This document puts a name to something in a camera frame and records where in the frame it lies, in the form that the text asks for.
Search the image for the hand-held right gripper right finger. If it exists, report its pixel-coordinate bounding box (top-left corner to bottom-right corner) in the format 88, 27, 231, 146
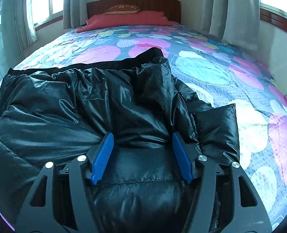
172, 131, 272, 233

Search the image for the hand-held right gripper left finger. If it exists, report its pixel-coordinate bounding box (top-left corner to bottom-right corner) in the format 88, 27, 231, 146
15, 132, 115, 233

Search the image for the black puffer jacket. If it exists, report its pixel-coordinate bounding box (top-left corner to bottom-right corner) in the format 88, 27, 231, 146
0, 47, 241, 233

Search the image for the floral printed bedspread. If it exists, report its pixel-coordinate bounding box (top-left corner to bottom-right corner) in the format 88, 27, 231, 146
0, 21, 287, 233

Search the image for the red pillow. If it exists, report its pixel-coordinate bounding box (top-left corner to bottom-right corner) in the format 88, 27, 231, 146
76, 11, 173, 33

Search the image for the wooden window sill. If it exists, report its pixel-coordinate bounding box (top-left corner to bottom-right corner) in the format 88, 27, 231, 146
260, 7, 287, 34
34, 15, 63, 31

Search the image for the small embroidered red cushion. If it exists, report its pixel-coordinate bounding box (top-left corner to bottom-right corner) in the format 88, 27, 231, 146
103, 4, 141, 15

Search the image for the wooden headboard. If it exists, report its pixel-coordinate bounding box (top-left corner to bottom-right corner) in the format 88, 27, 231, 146
86, 0, 181, 26

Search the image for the white patterned wardrobe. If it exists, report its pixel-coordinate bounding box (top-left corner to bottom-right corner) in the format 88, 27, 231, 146
0, 0, 25, 90

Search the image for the grey curtain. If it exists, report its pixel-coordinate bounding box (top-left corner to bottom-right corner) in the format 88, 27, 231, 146
62, 0, 87, 30
208, 0, 229, 36

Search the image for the white sheer curtain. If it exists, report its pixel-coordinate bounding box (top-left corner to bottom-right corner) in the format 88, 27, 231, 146
15, 0, 37, 45
222, 0, 261, 46

